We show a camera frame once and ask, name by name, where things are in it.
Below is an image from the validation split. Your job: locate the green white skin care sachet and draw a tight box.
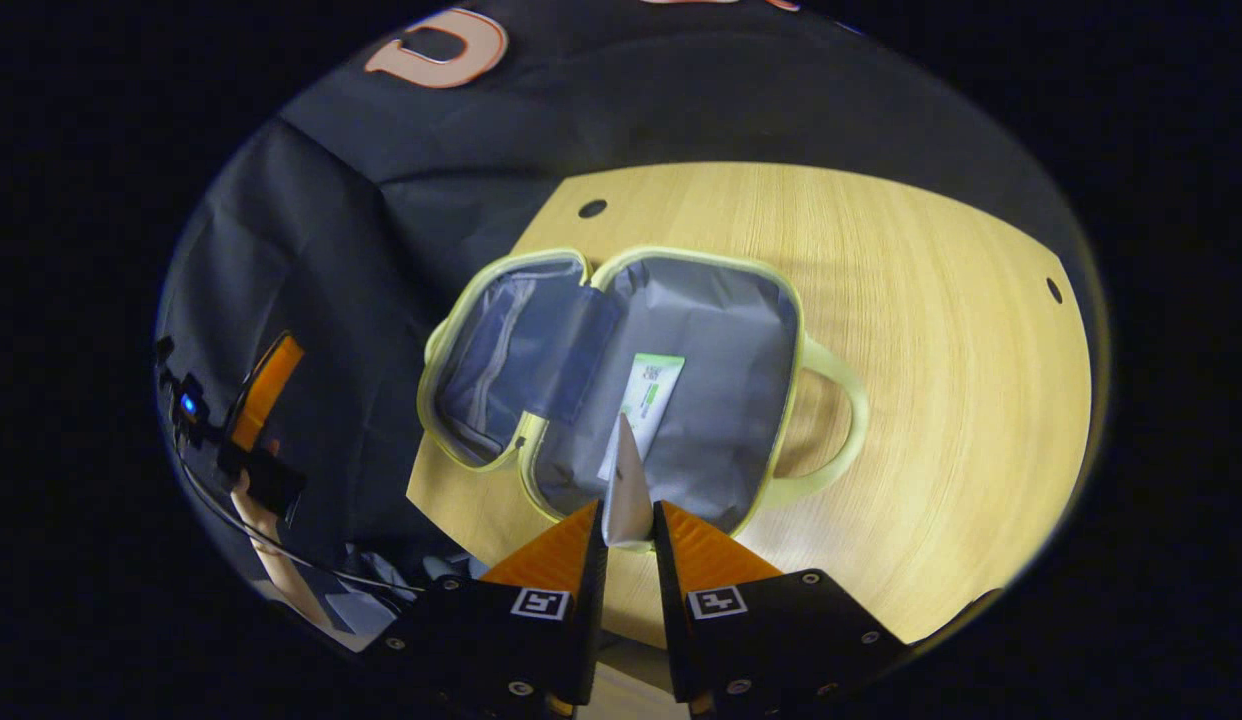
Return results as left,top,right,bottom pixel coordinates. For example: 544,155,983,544
596,352,686,483

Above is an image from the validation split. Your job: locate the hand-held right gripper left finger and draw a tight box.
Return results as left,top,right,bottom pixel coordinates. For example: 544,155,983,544
361,500,610,713

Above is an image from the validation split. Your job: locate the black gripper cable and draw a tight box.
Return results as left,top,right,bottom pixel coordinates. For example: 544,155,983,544
174,450,424,597

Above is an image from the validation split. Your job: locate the black backdrop cloth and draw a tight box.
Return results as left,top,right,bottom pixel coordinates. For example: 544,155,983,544
156,0,1092,601

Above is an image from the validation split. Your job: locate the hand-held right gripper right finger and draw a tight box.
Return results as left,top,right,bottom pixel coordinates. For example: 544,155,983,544
653,500,910,713

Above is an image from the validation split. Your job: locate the white green skin care tube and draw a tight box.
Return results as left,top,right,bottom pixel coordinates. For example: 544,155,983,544
600,411,656,553

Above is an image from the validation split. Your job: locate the person's grey blue clothing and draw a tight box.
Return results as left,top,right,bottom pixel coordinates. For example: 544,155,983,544
321,543,487,651

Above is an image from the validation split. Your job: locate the cream yellow suitcase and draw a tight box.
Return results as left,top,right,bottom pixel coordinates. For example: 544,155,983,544
417,246,871,547

